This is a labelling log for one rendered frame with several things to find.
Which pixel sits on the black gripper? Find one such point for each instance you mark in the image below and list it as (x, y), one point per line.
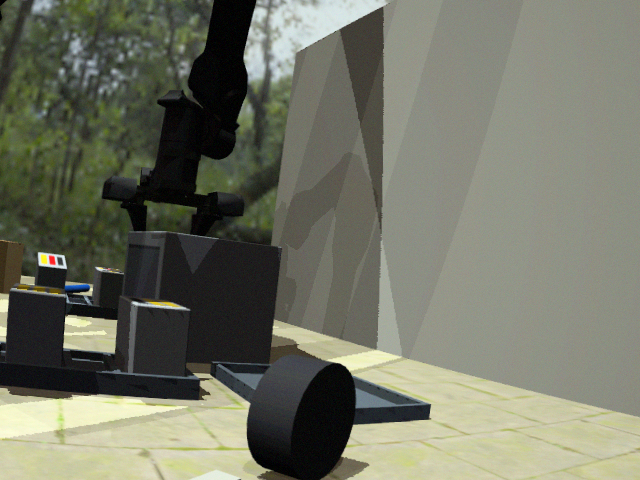
(175, 172)

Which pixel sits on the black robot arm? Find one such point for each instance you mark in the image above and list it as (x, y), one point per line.
(218, 81)

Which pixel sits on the black cylinder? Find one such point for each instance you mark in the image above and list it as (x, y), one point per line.
(301, 416)

